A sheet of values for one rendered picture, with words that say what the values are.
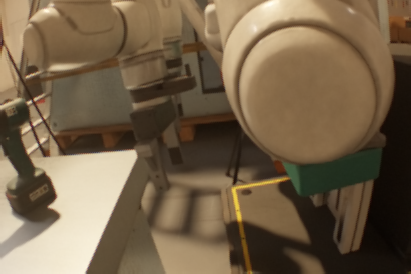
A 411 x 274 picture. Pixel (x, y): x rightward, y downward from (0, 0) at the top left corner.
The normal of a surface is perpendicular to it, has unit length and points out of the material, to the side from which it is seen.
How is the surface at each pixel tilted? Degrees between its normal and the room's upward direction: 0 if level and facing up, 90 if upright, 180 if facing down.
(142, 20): 85
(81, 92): 90
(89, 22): 100
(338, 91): 98
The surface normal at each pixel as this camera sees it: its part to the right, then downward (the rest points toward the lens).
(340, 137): -0.42, 0.39
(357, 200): 0.03, 0.32
